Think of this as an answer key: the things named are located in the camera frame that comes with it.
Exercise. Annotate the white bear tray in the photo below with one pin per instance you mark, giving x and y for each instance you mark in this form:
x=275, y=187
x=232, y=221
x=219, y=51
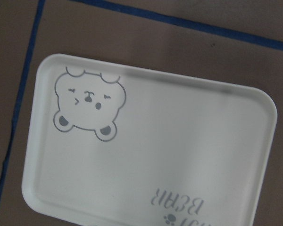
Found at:
x=115, y=145

